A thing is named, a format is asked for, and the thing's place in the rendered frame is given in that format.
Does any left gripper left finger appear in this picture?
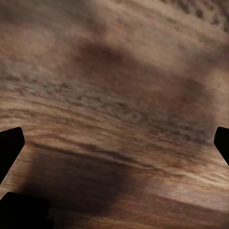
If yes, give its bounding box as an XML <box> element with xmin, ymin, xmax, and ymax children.
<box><xmin>0</xmin><ymin>127</ymin><xmax>25</xmax><ymax>184</ymax></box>

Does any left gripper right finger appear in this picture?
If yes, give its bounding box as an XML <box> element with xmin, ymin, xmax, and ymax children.
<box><xmin>214</xmin><ymin>127</ymin><xmax>229</xmax><ymax>165</ymax></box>

